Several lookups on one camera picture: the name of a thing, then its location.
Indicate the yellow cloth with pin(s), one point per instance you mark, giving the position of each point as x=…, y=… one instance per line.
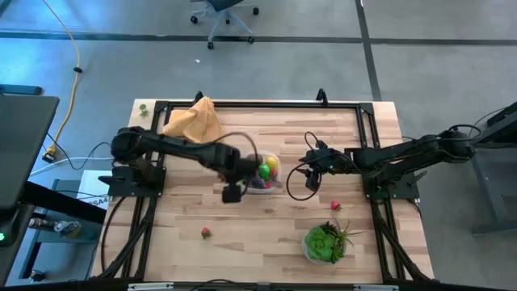
x=198, y=121

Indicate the black desk beam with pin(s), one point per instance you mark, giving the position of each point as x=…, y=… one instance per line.
x=60, y=206

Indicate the yellow lemon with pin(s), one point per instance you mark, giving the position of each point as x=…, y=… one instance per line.
x=272, y=162

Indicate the potted green succulent plant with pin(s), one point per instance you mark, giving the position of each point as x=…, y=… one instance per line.
x=321, y=243

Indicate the black device with indicator light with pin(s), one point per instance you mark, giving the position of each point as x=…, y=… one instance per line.
x=12, y=258

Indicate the silver metal bracket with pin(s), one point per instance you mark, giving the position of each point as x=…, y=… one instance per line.
x=375, y=287
x=150, y=286

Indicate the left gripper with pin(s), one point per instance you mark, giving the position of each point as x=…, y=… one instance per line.
x=240, y=167

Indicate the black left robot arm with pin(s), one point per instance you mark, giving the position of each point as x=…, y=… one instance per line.
x=182, y=147

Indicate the dark grey bar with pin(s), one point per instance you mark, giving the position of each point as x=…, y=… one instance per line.
x=20, y=89

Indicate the clear plastic tupperware container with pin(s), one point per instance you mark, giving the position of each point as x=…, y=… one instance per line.
x=277, y=182

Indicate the grey office chair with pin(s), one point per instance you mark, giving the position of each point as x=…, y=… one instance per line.
x=223, y=4

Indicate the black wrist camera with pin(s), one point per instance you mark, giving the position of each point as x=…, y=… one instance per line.
x=231, y=195
x=312, y=184

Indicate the small red fruit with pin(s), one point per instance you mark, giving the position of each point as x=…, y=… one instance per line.
x=274, y=173

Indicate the black aluminium table frame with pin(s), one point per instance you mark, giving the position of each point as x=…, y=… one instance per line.
x=282, y=104

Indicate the green herb sprig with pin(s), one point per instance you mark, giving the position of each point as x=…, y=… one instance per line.
x=143, y=110

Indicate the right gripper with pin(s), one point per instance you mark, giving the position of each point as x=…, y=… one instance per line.
x=329, y=159

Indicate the black caster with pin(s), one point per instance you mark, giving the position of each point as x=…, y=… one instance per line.
x=37, y=276

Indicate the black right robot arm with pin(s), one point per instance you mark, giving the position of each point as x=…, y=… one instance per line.
x=404, y=153

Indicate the grey metal cart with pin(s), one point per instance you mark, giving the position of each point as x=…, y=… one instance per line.
x=60, y=250

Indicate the green bell pepper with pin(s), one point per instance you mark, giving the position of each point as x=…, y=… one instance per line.
x=264, y=171

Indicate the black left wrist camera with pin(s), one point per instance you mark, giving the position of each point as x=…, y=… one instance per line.
x=231, y=195

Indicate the black side desk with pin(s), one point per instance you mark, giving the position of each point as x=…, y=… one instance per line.
x=24, y=149

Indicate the white paper sheet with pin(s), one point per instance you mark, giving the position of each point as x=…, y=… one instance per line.
x=91, y=186

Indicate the black side table frame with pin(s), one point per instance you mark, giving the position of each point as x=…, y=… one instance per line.
x=490, y=202

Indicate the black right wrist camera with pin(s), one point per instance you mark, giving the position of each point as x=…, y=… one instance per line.
x=312, y=184

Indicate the yellow plug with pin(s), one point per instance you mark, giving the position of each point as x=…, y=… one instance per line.
x=49, y=155

